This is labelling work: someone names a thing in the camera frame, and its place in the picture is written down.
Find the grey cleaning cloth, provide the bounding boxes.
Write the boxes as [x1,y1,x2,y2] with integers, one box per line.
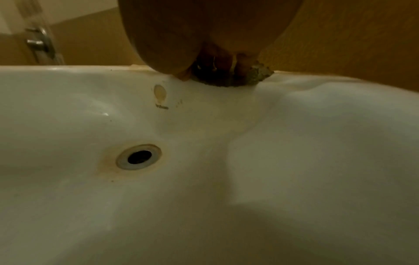
[191,58,275,89]

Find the person's right hand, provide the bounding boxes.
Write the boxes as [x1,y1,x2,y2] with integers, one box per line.
[117,0,307,82]

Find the chrome wall tap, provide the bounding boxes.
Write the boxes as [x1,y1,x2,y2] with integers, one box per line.
[23,25,65,66]

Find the white wash basin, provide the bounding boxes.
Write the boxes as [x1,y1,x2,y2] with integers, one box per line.
[0,64,419,265]

